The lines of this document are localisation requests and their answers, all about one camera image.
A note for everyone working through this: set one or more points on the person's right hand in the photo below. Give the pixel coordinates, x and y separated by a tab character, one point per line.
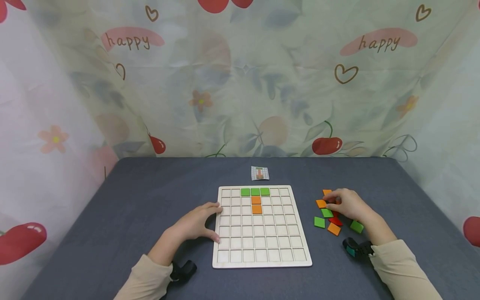
350	204

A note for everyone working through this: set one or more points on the person's left hand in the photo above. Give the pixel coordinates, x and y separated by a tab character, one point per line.
193	225

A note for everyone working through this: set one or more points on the person's right fingers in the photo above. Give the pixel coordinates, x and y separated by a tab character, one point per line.
332	199

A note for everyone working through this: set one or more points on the person's left thumb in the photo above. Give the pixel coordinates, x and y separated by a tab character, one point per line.
213	236

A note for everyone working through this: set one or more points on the person's left fingers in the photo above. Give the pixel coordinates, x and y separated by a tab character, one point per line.
213	207

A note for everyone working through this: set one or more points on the wooden grid puzzle board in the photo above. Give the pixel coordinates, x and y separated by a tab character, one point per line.
262	237

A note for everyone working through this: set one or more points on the person's left forearm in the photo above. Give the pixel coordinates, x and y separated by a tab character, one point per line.
150	275

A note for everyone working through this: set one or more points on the person's right forearm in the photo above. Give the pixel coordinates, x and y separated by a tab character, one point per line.
401	266

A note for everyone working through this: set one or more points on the green square tile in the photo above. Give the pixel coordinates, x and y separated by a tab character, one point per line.
319	222
255	191
264	191
356	226
327	213
245	192

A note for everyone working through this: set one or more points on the red square tile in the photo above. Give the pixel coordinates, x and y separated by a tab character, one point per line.
336	221

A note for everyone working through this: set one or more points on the black wrist band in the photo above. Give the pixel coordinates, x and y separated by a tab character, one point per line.
358	248
183	271

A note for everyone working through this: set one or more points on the small pattern card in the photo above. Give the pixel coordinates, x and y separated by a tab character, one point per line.
260	173

